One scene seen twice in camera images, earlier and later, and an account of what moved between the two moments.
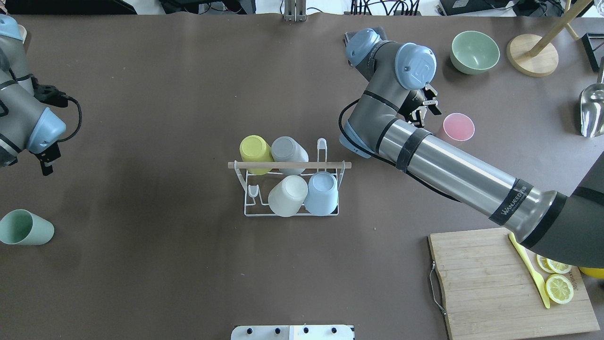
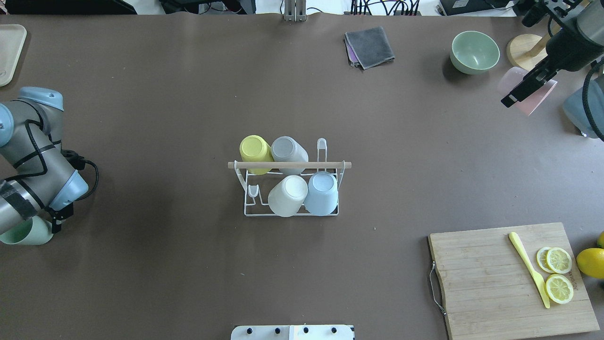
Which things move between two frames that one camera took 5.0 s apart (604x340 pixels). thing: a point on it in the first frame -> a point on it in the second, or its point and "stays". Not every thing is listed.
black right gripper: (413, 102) -> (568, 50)
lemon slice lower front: (559, 267) stays
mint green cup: (21, 227) stays
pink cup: (459, 126) -> (509, 76)
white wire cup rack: (292, 189) stays
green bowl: (473, 52) stays
